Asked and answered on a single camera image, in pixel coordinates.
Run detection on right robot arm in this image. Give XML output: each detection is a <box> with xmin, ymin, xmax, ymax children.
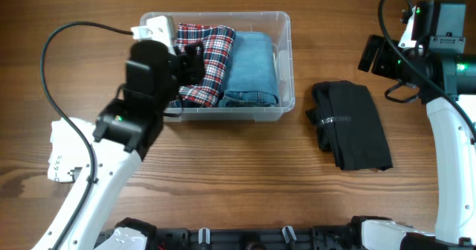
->
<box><xmin>358</xmin><ymin>0</ymin><xmax>475</xmax><ymax>249</ymax></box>

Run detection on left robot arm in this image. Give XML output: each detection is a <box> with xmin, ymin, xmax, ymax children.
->
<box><xmin>34</xmin><ymin>40</ymin><xmax>205</xmax><ymax>249</ymax></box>

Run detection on right camera cable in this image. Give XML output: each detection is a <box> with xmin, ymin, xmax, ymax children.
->
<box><xmin>377</xmin><ymin>0</ymin><xmax>476</xmax><ymax>143</ymax></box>

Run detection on red navy plaid cloth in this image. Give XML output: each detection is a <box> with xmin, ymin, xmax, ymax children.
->
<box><xmin>169</xmin><ymin>23</ymin><xmax>237</xmax><ymax>108</ymax></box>

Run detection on white printed t-shirt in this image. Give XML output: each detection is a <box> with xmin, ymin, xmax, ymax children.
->
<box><xmin>47</xmin><ymin>119</ymin><xmax>90</xmax><ymax>183</ymax></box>

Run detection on camera cable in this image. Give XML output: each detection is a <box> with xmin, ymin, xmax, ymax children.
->
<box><xmin>39</xmin><ymin>20</ymin><xmax>135</xmax><ymax>250</ymax></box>
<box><xmin>377</xmin><ymin>0</ymin><xmax>476</xmax><ymax>143</ymax></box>

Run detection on clear plastic storage container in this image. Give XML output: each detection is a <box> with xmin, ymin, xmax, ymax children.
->
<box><xmin>140</xmin><ymin>11</ymin><xmax>295</xmax><ymax>122</ymax></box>

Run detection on blue denim jeans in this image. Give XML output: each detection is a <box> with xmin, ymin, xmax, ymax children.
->
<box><xmin>218</xmin><ymin>31</ymin><xmax>279</xmax><ymax>107</ymax></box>

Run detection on left camera cable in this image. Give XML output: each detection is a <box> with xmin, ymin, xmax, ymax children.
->
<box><xmin>39</xmin><ymin>20</ymin><xmax>135</xmax><ymax>250</ymax></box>

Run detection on black garment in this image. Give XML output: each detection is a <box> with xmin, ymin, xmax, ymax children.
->
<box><xmin>306</xmin><ymin>80</ymin><xmax>393</xmax><ymax>171</ymax></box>

